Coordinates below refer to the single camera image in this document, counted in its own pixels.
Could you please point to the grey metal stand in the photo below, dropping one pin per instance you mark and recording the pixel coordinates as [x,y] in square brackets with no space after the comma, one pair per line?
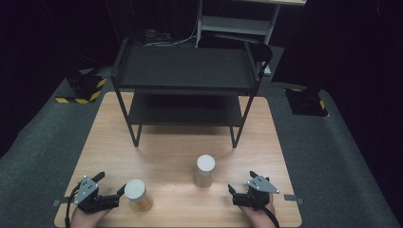
[234,25]

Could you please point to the black base yellow striped edge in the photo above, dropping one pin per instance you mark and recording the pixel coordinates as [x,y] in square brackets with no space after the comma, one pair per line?
[84,88]

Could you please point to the grey tape strip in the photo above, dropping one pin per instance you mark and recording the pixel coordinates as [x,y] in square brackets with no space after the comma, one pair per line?
[61,202]
[293,198]

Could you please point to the black stand base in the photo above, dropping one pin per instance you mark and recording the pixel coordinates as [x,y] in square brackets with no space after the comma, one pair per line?
[305,103]

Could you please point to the beige powder jar white lid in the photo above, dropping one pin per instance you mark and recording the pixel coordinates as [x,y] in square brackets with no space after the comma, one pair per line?
[205,171]

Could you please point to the person's right hand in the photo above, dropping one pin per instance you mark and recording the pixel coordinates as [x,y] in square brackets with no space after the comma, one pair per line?
[258,218]

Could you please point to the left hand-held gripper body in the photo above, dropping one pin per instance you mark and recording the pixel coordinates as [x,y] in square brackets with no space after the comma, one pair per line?
[90,201]

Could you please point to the orange powder jar white lid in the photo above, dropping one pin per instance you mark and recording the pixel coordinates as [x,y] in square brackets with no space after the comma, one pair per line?
[138,196]

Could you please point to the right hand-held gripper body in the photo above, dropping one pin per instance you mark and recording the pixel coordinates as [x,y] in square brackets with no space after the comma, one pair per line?
[253,198]

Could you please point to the person's left hand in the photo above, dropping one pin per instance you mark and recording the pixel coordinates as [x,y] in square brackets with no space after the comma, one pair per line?
[85,219]

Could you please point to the black metal two-tier shelf rack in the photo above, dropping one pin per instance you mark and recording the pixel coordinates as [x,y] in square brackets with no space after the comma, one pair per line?
[187,68]

